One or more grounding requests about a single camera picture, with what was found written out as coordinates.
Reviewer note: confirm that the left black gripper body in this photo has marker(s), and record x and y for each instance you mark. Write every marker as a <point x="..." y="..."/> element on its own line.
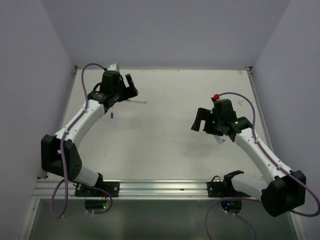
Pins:
<point x="122" y="93"/>

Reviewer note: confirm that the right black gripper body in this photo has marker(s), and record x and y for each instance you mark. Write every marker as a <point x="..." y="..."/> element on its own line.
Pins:
<point x="216" y="122"/>

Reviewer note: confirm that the green white pen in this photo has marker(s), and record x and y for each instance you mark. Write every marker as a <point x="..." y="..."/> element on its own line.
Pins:
<point x="136" y="101"/>

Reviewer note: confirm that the light blue pen cap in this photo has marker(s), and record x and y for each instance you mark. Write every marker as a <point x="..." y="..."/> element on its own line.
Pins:
<point x="220" y="139"/>

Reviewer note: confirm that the purple capped white pen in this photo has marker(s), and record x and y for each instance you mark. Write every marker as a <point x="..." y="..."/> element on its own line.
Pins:
<point x="112" y="113"/>

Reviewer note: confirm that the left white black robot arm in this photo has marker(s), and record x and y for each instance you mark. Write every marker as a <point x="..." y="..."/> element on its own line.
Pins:
<point x="59" y="152"/>

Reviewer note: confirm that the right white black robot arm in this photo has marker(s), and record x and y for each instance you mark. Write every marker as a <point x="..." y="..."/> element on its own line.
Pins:
<point x="280" y="189"/>

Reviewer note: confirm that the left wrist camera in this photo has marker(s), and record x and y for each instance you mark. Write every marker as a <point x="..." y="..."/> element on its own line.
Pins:
<point x="113" y="67"/>

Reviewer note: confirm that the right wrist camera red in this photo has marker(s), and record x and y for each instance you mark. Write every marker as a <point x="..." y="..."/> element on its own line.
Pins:
<point x="216" y="98"/>

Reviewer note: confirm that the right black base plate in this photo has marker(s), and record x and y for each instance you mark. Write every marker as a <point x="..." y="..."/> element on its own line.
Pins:
<point x="217" y="189"/>

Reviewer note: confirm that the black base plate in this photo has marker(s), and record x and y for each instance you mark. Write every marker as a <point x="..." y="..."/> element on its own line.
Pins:
<point x="217" y="189"/>
<point x="111" y="187"/>

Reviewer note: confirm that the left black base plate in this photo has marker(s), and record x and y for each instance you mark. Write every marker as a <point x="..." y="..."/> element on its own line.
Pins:
<point x="111" y="187"/>

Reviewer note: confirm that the aluminium rail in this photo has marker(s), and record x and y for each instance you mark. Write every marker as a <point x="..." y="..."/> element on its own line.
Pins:
<point x="155" y="189"/>

